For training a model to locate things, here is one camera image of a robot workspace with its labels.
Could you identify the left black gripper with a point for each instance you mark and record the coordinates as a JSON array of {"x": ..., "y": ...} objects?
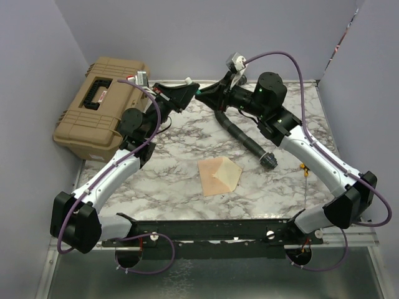
[{"x": 177, "y": 98}]

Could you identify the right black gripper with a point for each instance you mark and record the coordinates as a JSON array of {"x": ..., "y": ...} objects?
[{"x": 219, "y": 95}]

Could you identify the green white glue stick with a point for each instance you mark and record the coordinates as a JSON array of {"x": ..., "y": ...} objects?
[{"x": 192, "y": 85}]

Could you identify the tan paper envelope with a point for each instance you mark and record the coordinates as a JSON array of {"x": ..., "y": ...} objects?
[{"x": 218, "y": 175}]

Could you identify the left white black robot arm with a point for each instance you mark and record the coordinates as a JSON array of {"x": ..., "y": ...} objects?
[{"x": 75, "y": 222}]

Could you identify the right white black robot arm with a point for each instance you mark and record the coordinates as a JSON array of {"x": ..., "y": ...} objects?
[{"x": 349, "y": 187}]

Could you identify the tan plastic tool case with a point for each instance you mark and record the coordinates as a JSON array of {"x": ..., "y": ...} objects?
[{"x": 89, "y": 126}]

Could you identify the yellow black screwdriver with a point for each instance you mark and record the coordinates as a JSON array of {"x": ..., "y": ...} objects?
[{"x": 305, "y": 169}]

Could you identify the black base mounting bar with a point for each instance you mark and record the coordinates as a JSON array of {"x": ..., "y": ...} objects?
[{"x": 212, "y": 239}]

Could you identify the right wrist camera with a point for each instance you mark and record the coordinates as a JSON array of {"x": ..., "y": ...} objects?
[{"x": 236, "y": 65}]

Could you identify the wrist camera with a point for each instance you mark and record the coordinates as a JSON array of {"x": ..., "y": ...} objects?
[
  {"x": 236, "y": 65},
  {"x": 141, "y": 78}
]

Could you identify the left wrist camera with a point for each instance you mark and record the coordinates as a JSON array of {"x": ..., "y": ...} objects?
[{"x": 141, "y": 78}]

